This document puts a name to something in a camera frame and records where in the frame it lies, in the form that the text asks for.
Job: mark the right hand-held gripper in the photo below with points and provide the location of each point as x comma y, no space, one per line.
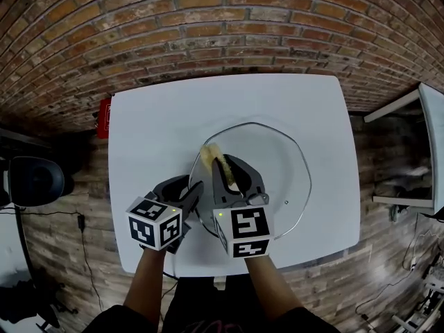
249,227

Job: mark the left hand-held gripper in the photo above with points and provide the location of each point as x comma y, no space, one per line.
152,227

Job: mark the yellow sponge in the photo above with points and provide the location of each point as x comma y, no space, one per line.
209,153

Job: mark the clear glass plate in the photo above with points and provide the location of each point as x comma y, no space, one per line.
277,165

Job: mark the person's right forearm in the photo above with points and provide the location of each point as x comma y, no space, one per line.
274,290

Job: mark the person's left forearm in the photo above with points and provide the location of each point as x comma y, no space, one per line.
145,283

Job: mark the red metal box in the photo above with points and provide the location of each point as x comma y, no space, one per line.
104,120

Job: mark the person's black clothing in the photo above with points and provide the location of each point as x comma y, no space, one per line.
215,311

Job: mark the black office chair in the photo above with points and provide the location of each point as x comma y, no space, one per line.
34,180

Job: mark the white power strip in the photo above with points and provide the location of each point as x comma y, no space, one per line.
412,265

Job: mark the white side table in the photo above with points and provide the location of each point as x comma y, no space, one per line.
435,134

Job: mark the white metal frame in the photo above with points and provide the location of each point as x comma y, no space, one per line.
423,304

